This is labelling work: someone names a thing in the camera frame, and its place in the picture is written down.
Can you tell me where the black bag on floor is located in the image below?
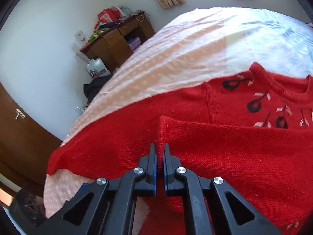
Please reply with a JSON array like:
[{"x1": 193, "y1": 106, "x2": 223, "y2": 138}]
[{"x1": 83, "y1": 74, "x2": 113, "y2": 103}]

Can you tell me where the white paper bag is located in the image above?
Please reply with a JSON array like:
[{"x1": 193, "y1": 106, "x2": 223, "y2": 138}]
[{"x1": 86, "y1": 58, "x2": 111, "y2": 79}]

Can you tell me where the red knitted sweater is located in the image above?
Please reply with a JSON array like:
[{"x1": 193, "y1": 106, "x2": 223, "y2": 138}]
[{"x1": 47, "y1": 63, "x2": 312, "y2": 234}]

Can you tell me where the pink and blue bed sheet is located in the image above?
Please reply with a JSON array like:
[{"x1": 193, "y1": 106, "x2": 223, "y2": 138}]
[{"x1": 43, "y1": 6, "x2": 313, "y2": 230}]

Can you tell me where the brown wooden desk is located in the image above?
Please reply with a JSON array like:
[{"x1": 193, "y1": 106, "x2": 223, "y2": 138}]
[{"x1": 80, "y1": 11, "x2": 155, "y2": 72}]

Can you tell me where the brown wooden door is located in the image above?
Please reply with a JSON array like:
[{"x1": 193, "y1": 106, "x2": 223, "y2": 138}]
[{"x1": 1, "y1": 87, "x2": 62, "y2": 197}]

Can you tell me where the red gift bag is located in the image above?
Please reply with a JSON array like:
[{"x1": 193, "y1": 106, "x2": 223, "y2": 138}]
[{"x1": 98, "y1": 9, "x2": 119, "y2": 24}]

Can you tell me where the white card on wall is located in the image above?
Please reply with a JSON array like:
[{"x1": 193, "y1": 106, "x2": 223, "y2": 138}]
[{"x1": 74, "y1": 30, "x2": 89, "y2": 45}]

